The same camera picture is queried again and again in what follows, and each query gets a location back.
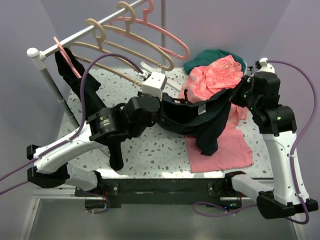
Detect pink empty hanger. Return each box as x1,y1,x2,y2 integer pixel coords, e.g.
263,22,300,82
109,0,190,61

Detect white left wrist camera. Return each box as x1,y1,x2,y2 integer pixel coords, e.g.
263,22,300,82
141,72,168,100

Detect black pants on hanger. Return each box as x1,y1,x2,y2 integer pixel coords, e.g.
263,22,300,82
54,48,126,171

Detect pink hanger holding pants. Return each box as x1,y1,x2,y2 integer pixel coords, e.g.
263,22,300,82
53,36,82,78

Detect teal green garment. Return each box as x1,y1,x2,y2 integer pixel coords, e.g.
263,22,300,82
183,49,247,75

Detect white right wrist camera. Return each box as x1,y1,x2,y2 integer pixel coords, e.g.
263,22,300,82
255,57,275,74

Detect white metal clothes rack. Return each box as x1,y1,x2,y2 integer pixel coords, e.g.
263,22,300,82
26,0,186,128

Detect pink patterned shorts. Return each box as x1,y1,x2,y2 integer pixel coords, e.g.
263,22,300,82
178,55,249,118

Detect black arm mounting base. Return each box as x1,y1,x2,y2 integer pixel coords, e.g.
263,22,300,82
74,172,252,210

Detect beige hanger front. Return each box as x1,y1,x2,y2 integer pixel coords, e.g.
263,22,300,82
70,18,145,87

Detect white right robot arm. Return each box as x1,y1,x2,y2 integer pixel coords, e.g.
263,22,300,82
222,71,319,219

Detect dark navy shorts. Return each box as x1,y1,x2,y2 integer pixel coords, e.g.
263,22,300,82
158,88,233,156

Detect aluminium frame rail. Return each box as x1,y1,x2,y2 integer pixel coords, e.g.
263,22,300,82
19,185,87,240

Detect beige hanger rear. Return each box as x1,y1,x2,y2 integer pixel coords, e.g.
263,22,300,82
103,1,175,72

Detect plain pink folded shorts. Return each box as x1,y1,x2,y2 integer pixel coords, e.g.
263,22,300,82
185,126,253,173

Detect beige hanger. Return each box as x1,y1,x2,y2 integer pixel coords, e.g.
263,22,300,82
70,18,145,87
103,1,175,72

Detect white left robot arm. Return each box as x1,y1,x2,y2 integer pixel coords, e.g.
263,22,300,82
27,93,161,196

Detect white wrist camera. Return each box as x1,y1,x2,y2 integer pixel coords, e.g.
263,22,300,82
255,57,275,74
141,72,168,100

